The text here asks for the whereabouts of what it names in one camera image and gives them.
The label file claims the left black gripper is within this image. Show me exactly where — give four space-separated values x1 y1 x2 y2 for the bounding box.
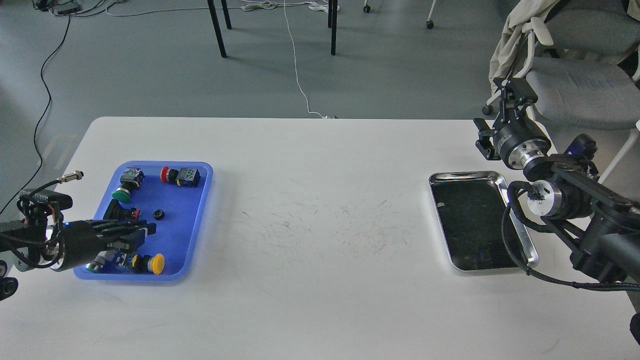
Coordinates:
50 219 157 272

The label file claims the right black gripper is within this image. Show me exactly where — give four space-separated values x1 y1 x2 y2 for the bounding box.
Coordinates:
473 77 551 170

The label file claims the small black gear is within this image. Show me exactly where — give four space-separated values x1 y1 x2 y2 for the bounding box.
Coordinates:
151 209 166 221

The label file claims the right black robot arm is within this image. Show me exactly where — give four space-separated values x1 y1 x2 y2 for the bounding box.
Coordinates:
473 77 640 293

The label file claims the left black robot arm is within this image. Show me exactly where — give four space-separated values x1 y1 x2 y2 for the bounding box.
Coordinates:
0 182 165 300

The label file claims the blue plastic tray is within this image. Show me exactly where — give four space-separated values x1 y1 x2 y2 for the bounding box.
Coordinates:
73 160 214 283

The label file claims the steel tray with black liner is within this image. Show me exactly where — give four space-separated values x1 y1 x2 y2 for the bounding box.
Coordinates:
429 170 539 275

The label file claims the grey office chair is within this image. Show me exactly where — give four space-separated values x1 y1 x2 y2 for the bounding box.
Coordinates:
482 0 639 180

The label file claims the beige jacket on chair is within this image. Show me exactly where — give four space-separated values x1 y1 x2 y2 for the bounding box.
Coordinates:
487 0 558 92

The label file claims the black table leg right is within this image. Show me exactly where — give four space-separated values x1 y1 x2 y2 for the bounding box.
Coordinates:
327 0 338 56

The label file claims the black table leg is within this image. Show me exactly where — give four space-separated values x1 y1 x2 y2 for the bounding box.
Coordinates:
206 0 233 59
327 0 338 56

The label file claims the black power strip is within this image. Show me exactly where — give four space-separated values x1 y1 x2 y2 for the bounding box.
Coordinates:
31 0 81 16

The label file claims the black table leg left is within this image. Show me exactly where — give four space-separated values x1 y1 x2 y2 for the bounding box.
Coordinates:
206 0 233 59

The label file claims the black push button switch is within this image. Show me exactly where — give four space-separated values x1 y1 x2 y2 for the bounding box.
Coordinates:
102 199 141 222

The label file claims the yellow push button switch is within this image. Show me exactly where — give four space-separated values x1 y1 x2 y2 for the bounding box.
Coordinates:
115 253 166 275

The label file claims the silver orange push button switch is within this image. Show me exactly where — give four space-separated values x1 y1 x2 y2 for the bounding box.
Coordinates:
84 250 117 274

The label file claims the green push button switch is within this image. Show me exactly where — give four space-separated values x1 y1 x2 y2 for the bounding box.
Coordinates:
111 167 146 204

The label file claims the red emergency stop switch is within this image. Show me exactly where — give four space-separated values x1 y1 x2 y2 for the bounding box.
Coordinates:
160 166 201 188

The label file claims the black floor cable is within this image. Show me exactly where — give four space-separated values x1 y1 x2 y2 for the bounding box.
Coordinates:
0 15 73 216

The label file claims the white floor cable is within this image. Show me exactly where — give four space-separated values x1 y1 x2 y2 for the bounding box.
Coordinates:
240 0 341 120

